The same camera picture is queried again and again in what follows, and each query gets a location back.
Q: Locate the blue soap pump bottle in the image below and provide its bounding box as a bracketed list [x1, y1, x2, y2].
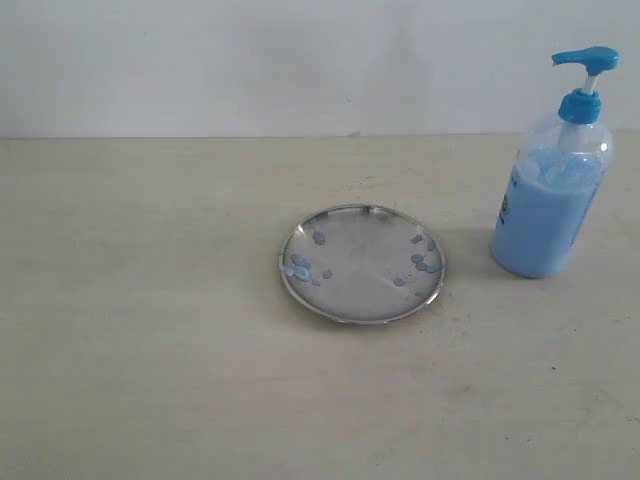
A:
[490, 46, 619, 278]

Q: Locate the round stainless steel plate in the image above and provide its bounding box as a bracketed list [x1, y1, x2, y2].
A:
[278, 204, 447, 325]

